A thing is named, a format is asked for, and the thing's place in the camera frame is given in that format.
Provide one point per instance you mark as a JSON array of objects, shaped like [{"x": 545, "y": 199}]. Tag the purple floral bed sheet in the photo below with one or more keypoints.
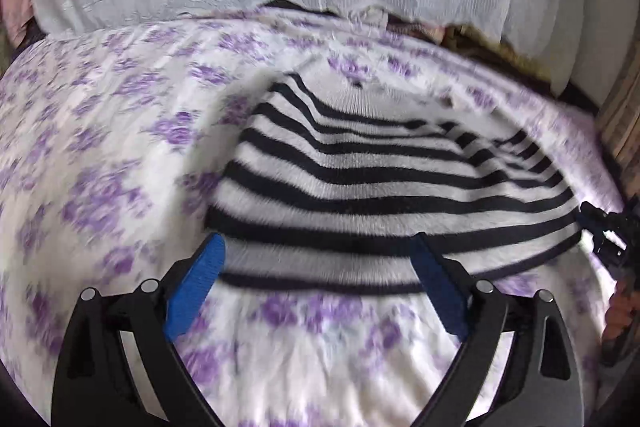
[{"x": 100, "y": 167}]

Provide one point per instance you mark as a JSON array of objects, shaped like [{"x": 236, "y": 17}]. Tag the brick pattern curtain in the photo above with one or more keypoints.
[{"x": 622, "y": 122}]

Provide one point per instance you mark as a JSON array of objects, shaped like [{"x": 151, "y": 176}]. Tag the pink floral cloth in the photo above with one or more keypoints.
[{"x": 17, "y": 2}]

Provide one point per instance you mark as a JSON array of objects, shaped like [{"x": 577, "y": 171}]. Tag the person's right hand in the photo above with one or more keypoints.
[{"x": 620, "y": 314}]

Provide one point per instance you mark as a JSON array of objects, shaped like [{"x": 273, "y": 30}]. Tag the beige crumpled cloth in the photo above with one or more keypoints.
[{"x": 405, "y": 27}]

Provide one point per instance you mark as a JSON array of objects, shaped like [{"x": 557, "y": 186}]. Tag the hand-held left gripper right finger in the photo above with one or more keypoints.
[{"x": 437, "y": 279}]

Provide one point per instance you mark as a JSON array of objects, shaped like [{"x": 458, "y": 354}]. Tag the black white striped sweater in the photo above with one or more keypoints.
[{"x": 380, "y": 187}]

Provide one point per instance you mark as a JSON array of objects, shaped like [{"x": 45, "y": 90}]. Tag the brown folded cloth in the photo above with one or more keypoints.
[{"x": 490, "y": 49}]

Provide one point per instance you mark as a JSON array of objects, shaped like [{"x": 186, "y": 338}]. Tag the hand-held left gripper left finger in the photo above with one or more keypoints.
[{"x": 197, "y": 282}]

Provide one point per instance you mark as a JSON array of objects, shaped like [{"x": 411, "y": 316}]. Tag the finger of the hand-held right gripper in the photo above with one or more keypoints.
[
  {"x": 610, "y": 252},
  {"x": 597, "y": 216}
]

